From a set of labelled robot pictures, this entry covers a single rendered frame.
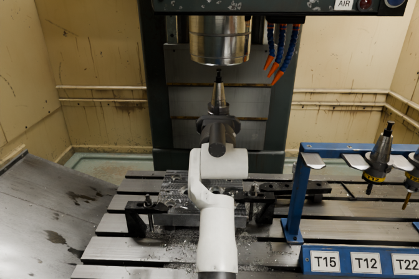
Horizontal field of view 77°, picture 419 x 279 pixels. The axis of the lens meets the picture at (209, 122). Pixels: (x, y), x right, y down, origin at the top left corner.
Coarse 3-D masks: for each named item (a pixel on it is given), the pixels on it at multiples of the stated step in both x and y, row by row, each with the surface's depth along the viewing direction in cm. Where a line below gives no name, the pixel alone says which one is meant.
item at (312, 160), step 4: (300, 152) 72; (300, 156) 70; (304, 156) 70; (308, 156) 70; (312, 156) 70; (316, 156) 70; (304, 160) 68; (308, 160) 68; (312, 160) 68; (316, 160) 68; (320, 160) 68; (304, 164) 67; (308, 164) 66; (312, 164) 66; (316, 164) 66; (320, 164) 66; (324, 164) 66; (312, 168) 66; (316, 168) 65; (320, 168) 65
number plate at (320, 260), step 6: (312, 252) 74; (318, 252) 74; (324, 252) 73; (330, 252) 73; (336, 252) 73; (312, 258) 73; (318, 258) 73; (324, 258) 73; (330, 258) 73; (336, 258) 73; (312, 264) 73; (318, 264) 73; (324, 264) 73; (330, 264) 73; (336, 264) 73; (312, 270) 72; (318, 270) 72; (324, 270) 72; (330, 270) 72; (336, 270) 72
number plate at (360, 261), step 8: (352, 256) 73; (360, 256) 73; (368, 256) 73; (376, 256) 73; (352, 264) 72; (360, 264) 72; (368, 264) 72; (376, 264) 72; (352, 272) 72; (360, 272) 72; (368, 272) 72; (376, 272) 72
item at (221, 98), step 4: (216, 84) 73; (220, 84) 73; (216, 88) 73; (220, 88) 73; (216, 92) 73; (220, 92) 73; (212, 96) 75; (216, 96) 74; (220, 96) 74; (224, 96) 75; (212, 100) 75; (216, 100) 74; (220, 100) 74; (224, 100) 75; (212, 104) 75; (216, 104) 74; (220, 104) 74; (224, 104) 75
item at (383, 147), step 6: (378, 138) 65; (384, 138) 64; (390, 138) 63; (378, 144) 65; (384, 144) 64; (390, 144) 64; (372, 150) 67; (378, 150) 65; (384, 150) 64; (390, 150) 65; (372, 156) 67; (378, 156) 65; (384, 156) 65; (378, 162) 66; (384, 162) 65
